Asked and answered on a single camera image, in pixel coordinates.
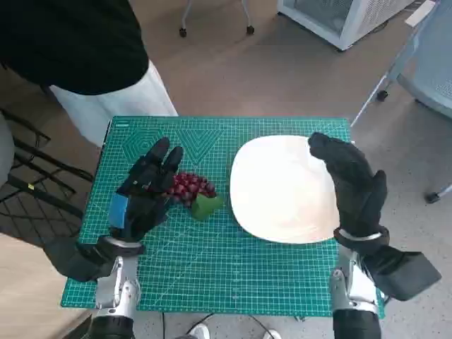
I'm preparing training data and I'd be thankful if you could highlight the white glass-door cabinet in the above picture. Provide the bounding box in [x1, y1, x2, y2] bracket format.
[276, 0, 417, 52]

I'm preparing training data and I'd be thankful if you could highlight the grey chair base with casters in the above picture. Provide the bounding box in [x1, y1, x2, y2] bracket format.
[178, 0, 256, 38]

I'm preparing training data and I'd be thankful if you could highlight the grey round seat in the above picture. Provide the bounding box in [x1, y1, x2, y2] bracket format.
[0, 114, 16, 186]

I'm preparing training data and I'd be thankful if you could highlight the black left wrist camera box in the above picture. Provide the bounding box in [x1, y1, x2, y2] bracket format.
[44, 239, 114, 283]

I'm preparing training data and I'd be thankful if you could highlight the person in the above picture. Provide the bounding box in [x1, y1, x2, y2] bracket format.
[0, 0, 179, 148]

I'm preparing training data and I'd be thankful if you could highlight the red toy grape bunch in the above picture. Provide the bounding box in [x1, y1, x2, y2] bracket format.
[165, 172, 225, 222]

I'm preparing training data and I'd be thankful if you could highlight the light blue mesh chair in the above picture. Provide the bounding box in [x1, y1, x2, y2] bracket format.
[349, 0, 452, 204]

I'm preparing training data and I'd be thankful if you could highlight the light wooden desk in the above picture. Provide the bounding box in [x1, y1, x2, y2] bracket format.
[0, 232, 93, 339]

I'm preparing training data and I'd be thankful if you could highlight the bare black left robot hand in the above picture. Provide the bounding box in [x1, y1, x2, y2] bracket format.
[107, 136, 185, 243]

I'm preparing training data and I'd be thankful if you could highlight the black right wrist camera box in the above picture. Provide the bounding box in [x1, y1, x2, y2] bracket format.
[359, 245, 443, 303]

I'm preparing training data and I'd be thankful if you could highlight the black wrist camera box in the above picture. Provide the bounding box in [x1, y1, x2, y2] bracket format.
[359, 245, 443, 303]
[44, 239, 114, 283]

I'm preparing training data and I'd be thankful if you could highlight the green cutting mat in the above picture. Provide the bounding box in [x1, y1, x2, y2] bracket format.
[60, 116, 386, 315]

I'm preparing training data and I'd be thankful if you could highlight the black floor cable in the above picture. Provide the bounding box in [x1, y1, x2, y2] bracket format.
[160, 312, 269, 339]

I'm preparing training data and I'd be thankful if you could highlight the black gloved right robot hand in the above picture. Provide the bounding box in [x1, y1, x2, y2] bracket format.
[307, 131, 388, 238]

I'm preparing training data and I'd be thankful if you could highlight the black metal rack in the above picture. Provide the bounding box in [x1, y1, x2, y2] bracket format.
[0, 105, 95, 237]

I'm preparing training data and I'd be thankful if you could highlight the white square plate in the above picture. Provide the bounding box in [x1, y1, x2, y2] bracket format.
[229, 135, 342, 244]

